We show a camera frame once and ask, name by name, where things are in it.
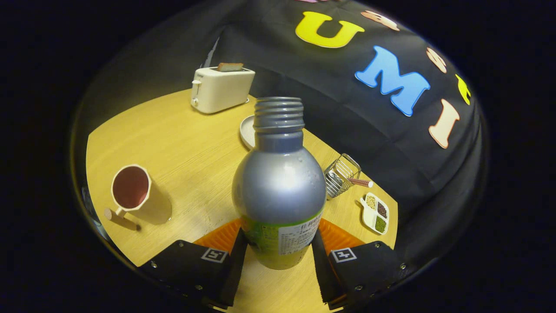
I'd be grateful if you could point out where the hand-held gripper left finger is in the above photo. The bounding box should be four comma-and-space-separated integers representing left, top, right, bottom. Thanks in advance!
139, 217, 249, 310

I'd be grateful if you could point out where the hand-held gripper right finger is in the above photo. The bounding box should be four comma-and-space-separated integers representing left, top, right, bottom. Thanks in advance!
311, 217, 413, 310

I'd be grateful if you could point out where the silver bottle with green label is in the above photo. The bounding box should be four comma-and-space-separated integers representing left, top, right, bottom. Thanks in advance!
232, 97, 327, 270

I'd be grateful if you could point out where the beige cup with wooden handle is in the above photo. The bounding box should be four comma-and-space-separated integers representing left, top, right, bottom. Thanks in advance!
103, 164, 172, 225

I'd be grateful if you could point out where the white divided dish with beans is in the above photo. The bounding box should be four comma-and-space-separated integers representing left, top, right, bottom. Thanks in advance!
360, 193, 390, 235

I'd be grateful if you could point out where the wooden table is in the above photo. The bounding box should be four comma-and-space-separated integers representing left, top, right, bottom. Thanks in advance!
86, 89, 399, 313

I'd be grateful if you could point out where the white round plate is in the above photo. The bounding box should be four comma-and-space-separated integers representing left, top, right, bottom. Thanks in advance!
240, 115, 257, 150

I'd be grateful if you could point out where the black backdrop cloth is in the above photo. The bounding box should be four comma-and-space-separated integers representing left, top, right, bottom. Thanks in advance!
74, 0, 487, 270

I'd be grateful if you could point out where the cream toaster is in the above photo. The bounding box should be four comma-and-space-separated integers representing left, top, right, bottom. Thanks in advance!
190, 66, 256, 114

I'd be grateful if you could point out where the wire basket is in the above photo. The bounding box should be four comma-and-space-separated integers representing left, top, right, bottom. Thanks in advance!
324, 153, 362, 199

